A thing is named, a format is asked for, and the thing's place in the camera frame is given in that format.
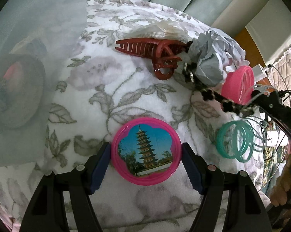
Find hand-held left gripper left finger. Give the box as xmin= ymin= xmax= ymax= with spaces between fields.
xmin=20 ymin=142 xmax=112 ymax=232

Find pink round pocket mirror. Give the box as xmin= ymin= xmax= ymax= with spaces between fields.
xmin=112 ymin=117 xmax=181 ymax=185

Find pink round lid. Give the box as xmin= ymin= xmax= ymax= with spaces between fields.
xmin=220 ymin=65 xmax=255 ymax=105

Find clear plastic bangles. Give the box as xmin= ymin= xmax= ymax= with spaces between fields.
xmin=245 ymin=115 xmax=281 ymax=154

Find white paper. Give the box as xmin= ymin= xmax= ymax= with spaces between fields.
xmin=188 ymin=28 xmax=247 ymax=86

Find white charger plug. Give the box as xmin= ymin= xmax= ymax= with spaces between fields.
xmin=253 ymin=64 xmax=269 ymax=76

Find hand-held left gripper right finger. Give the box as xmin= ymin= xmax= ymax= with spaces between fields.
xmin=181 ymin=142 xmax=273 ymax=232

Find red-brown hair claw clip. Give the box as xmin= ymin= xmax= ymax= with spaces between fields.
xmin=115 ymin=38 xmax=193 ymax=81

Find clear plastic bag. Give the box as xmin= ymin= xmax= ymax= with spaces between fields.
xmin=133 ymin=20 xmax=204 ymax=41

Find wooden board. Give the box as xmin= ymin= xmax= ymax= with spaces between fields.
xmin=234 ymin=28 xmax=267 ymax=68

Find pale green curtain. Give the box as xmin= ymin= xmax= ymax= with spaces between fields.
xmin=87 ymin=0 xmax=274 ymax=29

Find quilted lace-trimmed cover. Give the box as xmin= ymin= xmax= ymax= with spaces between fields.
xmin=266 ymin=35 xmax=291 ymax=97

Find black flower headband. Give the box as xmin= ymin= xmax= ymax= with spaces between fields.
xmin=182 ymin=63 xmax=255 ymax=116

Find person's right hand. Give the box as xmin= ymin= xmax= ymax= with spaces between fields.
xmin=269 ymin=153 xmax=291 ymax=208

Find teal bangles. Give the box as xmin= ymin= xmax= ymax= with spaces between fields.
xmin=217 ymin=121 xmax=255 ymax=163

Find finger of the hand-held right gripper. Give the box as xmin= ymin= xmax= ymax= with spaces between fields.
xmin=251 ymin=89 xmax=291 ymax=141

